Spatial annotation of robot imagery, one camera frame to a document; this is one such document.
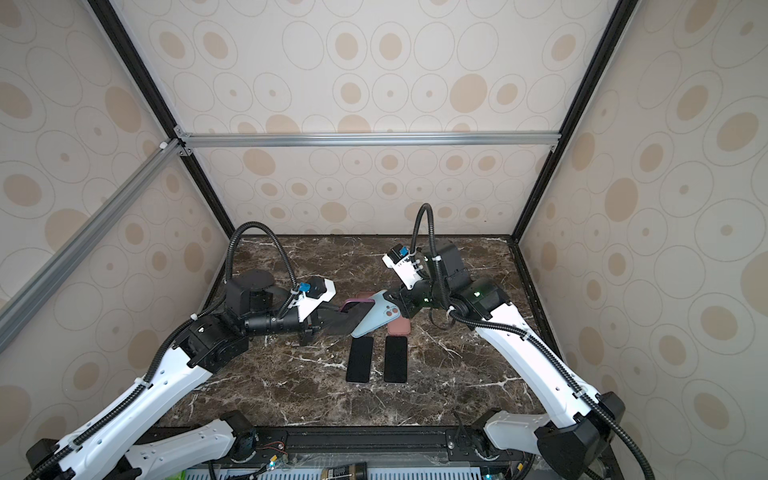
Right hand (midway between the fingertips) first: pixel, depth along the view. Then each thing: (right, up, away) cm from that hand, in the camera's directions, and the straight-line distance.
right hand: (389, 293), depth 70 cm
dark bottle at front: (-8, -40, -2) cm, 41 cm away
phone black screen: (-9, -5, -8) cm, 13 cm away
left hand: (-8, -3, -9) cm, 13 cm away
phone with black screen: (+2, -22, +17) cm, 28 cm away
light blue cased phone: (-2, -5, 0) cm, 5 cm away
